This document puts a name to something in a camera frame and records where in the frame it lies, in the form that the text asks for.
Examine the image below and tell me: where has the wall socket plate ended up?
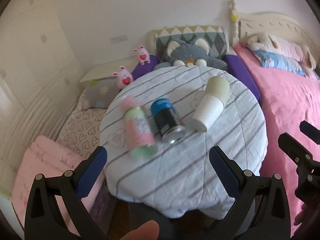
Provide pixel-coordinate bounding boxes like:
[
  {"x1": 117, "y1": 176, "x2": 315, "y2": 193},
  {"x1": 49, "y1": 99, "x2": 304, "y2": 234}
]
[{"x1": 110, "y1": 35, "x2": 128, "y2": 44}]

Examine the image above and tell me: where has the pink bunny plush far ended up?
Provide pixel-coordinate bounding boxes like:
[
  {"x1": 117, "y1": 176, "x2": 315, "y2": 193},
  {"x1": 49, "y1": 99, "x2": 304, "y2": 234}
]
[{"x1": 134, "y1": 45, "x2": 151, "y2": 65}]

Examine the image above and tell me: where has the diamond pattern cushion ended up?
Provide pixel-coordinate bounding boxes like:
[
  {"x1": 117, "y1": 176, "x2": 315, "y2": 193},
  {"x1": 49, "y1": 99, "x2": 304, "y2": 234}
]
[{"x1": 153, "y1": 25, "x2": 229, "y2": 59}]

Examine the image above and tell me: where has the right hand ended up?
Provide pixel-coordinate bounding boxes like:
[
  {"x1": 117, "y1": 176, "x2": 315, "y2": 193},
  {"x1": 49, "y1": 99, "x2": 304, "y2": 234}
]
[{"x1": 293, "y1": 203, "x2": 319, "y2": 227}]

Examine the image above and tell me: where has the left hand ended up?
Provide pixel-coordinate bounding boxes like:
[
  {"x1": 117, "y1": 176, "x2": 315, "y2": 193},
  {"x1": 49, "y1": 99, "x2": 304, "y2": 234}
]
[{"x1": 121, "y1": 220, "x2": 159, "y2": 240}]

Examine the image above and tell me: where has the dark trouser leg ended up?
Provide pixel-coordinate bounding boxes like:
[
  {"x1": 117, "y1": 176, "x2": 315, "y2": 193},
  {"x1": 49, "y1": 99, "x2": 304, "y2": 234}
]
[{"x1": 128, "y1": 203, "x2": 176, "y2": 239}]

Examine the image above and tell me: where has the grey dotted pillow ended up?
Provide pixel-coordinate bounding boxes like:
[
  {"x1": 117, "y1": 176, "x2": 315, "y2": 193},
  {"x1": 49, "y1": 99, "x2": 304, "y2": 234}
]
[{"x1": 82, "y1": 77, "x2": 120, "y2": 110}]

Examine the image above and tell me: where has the purple cushion left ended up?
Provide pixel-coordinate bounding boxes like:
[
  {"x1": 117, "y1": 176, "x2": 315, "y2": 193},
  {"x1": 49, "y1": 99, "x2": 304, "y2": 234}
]
[{"x1": 131, "y1": 54, "x2": 159, "y2": 80}]

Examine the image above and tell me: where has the white dog plush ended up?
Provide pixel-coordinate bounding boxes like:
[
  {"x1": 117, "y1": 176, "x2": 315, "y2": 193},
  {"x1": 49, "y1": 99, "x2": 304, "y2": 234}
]
[{"x1": 247, "y1": 32, "x2": 317, "y2": 70}]

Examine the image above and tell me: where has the pale green plastic cup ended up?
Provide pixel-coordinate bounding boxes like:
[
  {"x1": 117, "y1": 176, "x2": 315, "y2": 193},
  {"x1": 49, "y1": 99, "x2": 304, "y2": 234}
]
[{"x1": 204, "y1": 76, "x2": 230, "y2": 105}]

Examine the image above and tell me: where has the blue black drink can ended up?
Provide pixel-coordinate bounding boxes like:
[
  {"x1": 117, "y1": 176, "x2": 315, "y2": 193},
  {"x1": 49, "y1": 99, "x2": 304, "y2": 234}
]
[{"x1": 150, "y1": 98, "x2": 186, "y2": 144}]

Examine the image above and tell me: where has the pink green cylinder bottle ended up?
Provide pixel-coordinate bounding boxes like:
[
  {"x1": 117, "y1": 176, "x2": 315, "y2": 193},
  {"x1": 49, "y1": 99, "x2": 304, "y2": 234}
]
[{"x1": 120, "y1": 95, "x2": 158, "y2": 159}]

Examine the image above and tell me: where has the pink bed blanket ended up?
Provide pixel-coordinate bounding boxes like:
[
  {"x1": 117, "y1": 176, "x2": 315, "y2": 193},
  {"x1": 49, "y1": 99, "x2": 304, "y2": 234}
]
[{"x1": 233, "y1": 43, "x2": 320, "y2": 238}]

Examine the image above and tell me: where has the pink bunny plush near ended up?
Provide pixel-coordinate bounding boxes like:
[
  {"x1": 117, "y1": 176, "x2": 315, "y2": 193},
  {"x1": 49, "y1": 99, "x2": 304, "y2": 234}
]
[{"x1": 112, "y1": 66, "x2": 133, "y2": 89}]

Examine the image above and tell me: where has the heart pattern sheet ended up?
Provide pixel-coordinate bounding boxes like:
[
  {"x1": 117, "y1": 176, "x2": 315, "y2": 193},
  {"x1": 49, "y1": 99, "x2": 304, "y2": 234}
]
[{"x1": 56, "y1": 94, "x2": 106, "y2": 159}]

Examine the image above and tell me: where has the yellow star ornament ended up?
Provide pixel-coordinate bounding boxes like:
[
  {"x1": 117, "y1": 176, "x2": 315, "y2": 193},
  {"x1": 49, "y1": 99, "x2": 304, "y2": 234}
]
[{"x1": 231, "y1": 14, "x2": 239, "y2": 22}]

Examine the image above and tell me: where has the striped white quilt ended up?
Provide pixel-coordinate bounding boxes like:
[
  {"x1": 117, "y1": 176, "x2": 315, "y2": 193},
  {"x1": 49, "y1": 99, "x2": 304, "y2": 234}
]
[{"x1": 100, "y1": 66, "x2": 268, "y2": 219}]

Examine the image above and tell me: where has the cream wardrobe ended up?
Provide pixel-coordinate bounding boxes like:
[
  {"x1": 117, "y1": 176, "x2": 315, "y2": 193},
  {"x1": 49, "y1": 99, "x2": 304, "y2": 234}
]
[{"x1": 1, "y1": 0, "x2": 84, "y2": 198}]

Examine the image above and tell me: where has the pink folded blanket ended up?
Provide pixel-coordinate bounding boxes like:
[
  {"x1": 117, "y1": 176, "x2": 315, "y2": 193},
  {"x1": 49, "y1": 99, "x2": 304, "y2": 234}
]
[{"x1": 12, "y1": 136, "x2": 103, "y2": 235}]

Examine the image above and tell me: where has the blue cartoon pillow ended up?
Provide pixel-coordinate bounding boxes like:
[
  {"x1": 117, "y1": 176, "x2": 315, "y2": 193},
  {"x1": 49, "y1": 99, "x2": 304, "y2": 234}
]
[{"x1": 251, "y1": 50, "x2": 305, "y2": 76}]

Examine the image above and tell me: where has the white nightstand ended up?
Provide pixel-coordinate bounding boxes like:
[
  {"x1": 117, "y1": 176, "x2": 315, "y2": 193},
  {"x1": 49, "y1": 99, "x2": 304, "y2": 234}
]
[{"x1": 79, "y1": 57, "x2": 138, "y2": 83}]

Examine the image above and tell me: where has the pink bunny plush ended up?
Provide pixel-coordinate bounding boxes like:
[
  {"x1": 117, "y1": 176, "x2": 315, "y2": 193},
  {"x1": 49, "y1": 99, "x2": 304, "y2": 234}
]
[
  {"x1": 134, "y1": 45, "x2": 151, "y2": 65},
  {"x1": 112, "y1": 66, "x2": 133, "y2": 89}
]

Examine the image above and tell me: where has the white paper cup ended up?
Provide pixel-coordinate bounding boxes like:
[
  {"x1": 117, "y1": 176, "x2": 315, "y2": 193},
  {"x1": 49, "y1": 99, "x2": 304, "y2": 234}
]
[{"x1": 191, "y1": 94, "x2": 224, "y2": 133}]

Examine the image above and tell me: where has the purple fuzzy blanket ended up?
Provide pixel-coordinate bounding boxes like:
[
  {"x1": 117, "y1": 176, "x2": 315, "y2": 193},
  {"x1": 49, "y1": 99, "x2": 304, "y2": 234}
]
[{"x1": 90, "y1": 180, "x2": 117, "y2": 228}]

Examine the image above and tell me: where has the grey cat plush pillow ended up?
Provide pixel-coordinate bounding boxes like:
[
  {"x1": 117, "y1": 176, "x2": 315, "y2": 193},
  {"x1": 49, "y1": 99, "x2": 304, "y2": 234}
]
[{"x1": 153, "y1": 38, "x2": 228, "y2": 71}]

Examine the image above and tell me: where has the cream bed headboard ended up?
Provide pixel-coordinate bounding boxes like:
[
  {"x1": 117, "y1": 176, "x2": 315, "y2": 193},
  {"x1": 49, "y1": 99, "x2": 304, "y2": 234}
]
[{"x1": 229, "y1": 0, "x2": 319, "y2": 61}]

